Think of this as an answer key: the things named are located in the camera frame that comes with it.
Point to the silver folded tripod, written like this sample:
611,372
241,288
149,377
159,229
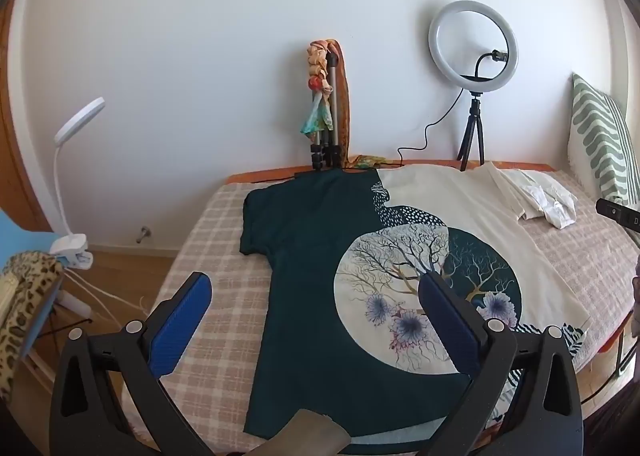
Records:
327,136

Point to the light blue chair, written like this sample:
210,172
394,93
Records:
22,238

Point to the knotted peach teal scarf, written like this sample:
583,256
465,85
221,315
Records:
316,66

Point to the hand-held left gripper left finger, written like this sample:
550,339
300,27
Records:
182,321

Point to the white crumpled cloth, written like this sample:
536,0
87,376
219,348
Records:
550,203

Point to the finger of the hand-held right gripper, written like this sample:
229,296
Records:
610,208

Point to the green white patterned pillow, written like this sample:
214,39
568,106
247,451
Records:
597,136

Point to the leopard print cloth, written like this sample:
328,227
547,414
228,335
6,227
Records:
25,306

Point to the long orange floral scarf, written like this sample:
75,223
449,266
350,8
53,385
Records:
346,101

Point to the brown flat piece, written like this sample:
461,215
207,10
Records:
310,436

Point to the white clip lamp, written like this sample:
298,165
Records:
80,118

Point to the white power strip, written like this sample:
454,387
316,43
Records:
75,307

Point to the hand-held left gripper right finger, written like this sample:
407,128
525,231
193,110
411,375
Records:
447,326

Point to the metal door stop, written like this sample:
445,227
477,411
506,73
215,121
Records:
144,234

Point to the brown wooden door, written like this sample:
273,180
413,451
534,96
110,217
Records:
12,151

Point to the dark green cream printed t-shirt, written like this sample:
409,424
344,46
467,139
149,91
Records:
310,246

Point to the beige plaid blanket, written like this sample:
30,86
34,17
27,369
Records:
215,236

